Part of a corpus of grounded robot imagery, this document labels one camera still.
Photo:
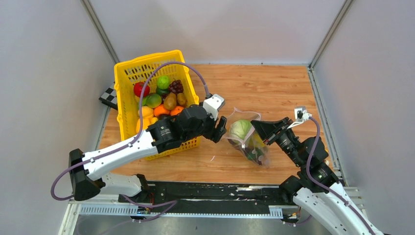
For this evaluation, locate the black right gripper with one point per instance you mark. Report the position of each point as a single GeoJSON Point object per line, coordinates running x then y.
{"type": "Point", "coordinates": [267, 129]}

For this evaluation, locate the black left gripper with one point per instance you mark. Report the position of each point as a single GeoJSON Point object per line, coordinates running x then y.
{"type": "Point", "coordinates": [216, 134]}

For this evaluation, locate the yellow lemon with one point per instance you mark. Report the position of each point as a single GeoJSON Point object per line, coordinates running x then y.
{"type": "Point", "coordinates": [256, 141]}

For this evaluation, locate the green white cabbage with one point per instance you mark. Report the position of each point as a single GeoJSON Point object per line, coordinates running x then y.
{"type": "Point", "coordinates": [239, 129]}

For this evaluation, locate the clear zip top bag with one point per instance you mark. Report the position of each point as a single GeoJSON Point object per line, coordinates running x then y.
{"type": "Point", "coordinates": [239, 144]}

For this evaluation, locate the green bell pepper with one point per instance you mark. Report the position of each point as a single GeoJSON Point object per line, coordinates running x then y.
{"type": "Point", "coordinates": [256, 154]}

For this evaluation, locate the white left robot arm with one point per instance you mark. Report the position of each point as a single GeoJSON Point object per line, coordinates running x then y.
{"type": "Point", "coordinates": [89, 170]}

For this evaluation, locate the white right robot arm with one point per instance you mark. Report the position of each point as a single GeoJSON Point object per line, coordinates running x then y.
{"type": "Point", "coordinates": [315, 188]}

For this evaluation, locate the brown kiwi potato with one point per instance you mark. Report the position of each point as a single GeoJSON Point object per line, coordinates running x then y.
{"type": "Point", "coordinates": [181, 99]}

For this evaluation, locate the brown pear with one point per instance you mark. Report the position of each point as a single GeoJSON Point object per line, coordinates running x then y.
{"type": "Point", "coordinates": [170, 102]}

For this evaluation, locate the dark purple grapes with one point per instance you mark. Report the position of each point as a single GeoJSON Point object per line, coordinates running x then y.
{"type": "Point", "coordinates": [176, 87]}

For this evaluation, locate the orange tangerine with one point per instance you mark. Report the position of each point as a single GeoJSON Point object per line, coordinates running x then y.
{"type": "Point", "coordinates": [161, 110]}

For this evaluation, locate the yellow green mango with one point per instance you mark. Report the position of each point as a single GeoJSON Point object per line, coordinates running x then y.
{"type": "Point", "coordinates": [153, 100]}

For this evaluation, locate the yellow bell pepper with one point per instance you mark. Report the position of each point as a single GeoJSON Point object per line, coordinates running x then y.
{"type": "Point", "coordinates": [145, 123]}

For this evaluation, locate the yellow fruit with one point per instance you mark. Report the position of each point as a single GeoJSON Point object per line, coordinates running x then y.
{"type": "Point", "coordinates": [146, 112]}

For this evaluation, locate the yellow plastic basket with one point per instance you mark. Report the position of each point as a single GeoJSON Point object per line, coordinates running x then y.
{"type": "Point", "coordinates": [137, 70]}

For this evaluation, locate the red tomato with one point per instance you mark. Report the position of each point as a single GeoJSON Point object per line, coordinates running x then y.
{"type": "Point", "coordinates": [139, 87]}

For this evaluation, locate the black white checkerboard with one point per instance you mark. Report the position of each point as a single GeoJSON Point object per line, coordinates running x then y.
{"type": "Point", "coordinates": [109, 98]}

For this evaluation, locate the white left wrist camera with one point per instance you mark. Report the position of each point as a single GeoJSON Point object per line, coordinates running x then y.
{"type": "Point", "coordinates": [213, 104]}

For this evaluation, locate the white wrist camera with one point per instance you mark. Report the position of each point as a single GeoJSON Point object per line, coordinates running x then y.
{"type": "Point", "coordinates": [213, 104]}
{"type": "Point", "coordinates": [301, 116]}

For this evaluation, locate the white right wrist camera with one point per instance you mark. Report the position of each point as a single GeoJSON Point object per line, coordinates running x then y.
{"type": "Point", "coordinates": [301, 116]}

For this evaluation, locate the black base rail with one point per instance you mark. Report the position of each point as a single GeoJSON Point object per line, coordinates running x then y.
{"type": "Point", "coordinates": [210, 198]}

